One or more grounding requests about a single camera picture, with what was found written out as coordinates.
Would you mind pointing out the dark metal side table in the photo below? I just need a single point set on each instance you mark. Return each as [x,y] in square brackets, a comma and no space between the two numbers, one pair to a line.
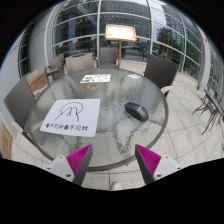
[213,106]

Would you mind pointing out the tan tape roll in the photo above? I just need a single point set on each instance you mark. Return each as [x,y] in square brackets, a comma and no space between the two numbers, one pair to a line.
[93,86]

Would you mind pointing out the small white card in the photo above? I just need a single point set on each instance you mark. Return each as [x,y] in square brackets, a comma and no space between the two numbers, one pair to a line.
[135,76]

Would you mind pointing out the black computer mouse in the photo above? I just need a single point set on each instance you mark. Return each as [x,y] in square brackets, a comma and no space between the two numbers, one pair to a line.
[136,111]

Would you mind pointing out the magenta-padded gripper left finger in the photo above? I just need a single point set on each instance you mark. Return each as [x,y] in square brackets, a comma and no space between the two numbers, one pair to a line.
[62,166]

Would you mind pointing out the gold menu stand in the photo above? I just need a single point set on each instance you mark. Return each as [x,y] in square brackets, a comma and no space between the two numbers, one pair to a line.
[120,32]

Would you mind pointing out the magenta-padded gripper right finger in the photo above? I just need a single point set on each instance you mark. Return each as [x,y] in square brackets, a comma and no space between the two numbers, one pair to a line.
[164,166]

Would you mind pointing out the colourful laminated menu card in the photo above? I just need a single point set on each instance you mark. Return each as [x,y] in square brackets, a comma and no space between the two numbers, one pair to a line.
[95,78]

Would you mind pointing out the white printed mouse pad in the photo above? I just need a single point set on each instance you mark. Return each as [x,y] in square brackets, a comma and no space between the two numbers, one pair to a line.
[71,118]

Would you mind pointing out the grey wicker chair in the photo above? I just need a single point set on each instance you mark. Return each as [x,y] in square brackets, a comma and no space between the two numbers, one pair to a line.
[160,71]
[19,101]
[108,56]
[79,63]
[56,65]

